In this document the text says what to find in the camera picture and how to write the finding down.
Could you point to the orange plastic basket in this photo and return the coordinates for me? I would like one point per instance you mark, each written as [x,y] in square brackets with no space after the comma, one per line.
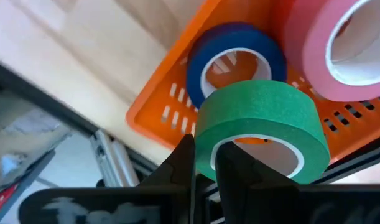
[152,112]

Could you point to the pink tape roll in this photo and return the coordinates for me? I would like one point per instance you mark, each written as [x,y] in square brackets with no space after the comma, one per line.
[311,46]

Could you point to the blue tape roll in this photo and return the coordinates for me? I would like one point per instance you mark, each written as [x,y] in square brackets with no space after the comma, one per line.
[239,39]

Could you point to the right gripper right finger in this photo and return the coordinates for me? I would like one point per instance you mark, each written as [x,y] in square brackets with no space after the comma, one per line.
[245,186]

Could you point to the silver aluminium extrusion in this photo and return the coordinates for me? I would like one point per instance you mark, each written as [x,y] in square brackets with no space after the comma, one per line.
[112,158]

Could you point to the green tape roll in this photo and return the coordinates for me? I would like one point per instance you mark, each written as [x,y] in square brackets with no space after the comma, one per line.
[255,105]

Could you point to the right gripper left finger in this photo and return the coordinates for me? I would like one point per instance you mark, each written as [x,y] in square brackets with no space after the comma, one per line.
[177,171]

